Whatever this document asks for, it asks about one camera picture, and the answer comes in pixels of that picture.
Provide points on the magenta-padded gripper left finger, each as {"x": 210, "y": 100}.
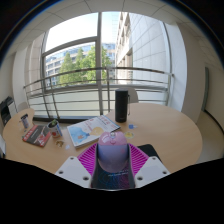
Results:
{"x": 75, "y": 170}

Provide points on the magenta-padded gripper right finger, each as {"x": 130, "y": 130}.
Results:
{"x": 150, "y": 170}

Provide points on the pink and lavender computer mouse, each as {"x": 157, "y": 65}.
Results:
{"x": 112, "y": 151}

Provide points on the black printed mouse pad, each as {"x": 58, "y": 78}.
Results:
{"x": 111, "y": 181}

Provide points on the brown sticker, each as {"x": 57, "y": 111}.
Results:
{"x": 59, "y": 143}

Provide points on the light blue illustrated book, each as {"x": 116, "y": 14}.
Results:
{"x": 88, "y": 130}

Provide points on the white printed mug with plant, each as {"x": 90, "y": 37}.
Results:
{"x": 55, "y": 129}

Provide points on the small blue square sticker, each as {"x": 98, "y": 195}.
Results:
{"x": 132, "y": 126}

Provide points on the red magazine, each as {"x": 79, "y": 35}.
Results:
{"x": 36, "y": 135}

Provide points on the black drink bottle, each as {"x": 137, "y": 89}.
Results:
{"x": 121, "y": 106}

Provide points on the small blue and white cup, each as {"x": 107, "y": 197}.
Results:
{"x": 25, "y": 121}

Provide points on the white chair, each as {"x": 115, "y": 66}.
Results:
{"x": 133, "y": 96}
{"x": 22, "y": 106}
{"x": 2, "y": 145}

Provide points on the black and white printer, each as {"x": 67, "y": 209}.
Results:
{"x": 6, "y": 110}

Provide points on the metal balcony railing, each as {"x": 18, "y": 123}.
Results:
{"x": 83, "y": 70}

